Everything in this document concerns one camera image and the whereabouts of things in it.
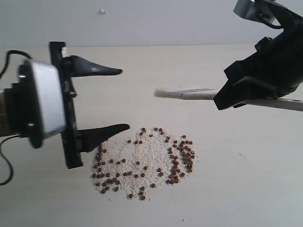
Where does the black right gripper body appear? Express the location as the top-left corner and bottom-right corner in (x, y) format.
(224, 7), (303, 97)

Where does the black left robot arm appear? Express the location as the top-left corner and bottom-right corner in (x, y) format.
(0, 42), (129, 169)

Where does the pile of beans and rice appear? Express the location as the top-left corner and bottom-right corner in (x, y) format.
(90, 126), (199, 201)

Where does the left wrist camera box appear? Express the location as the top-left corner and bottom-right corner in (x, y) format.
(19, 59), (66, 148)

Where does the small white wall fixture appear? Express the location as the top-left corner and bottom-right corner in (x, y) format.
(98, 9), (107, 15)

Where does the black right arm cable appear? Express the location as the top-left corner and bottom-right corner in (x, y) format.
(258, 9), (285, 29)

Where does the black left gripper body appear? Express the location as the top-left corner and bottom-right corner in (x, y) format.
(7, 42), (84, 169)

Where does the white wooden paint brush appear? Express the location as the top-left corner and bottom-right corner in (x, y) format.
(154, 88), (303, 112)

